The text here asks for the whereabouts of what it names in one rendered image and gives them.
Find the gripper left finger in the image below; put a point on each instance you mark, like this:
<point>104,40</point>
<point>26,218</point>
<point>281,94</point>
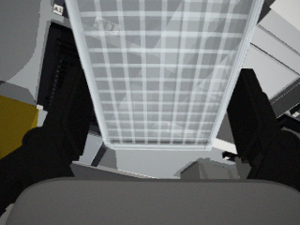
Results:
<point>46,149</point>

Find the yellow open bin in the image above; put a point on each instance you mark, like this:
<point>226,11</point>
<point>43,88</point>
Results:
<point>16,118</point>

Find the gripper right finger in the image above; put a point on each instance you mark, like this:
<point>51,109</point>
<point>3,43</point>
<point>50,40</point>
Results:
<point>273,154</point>

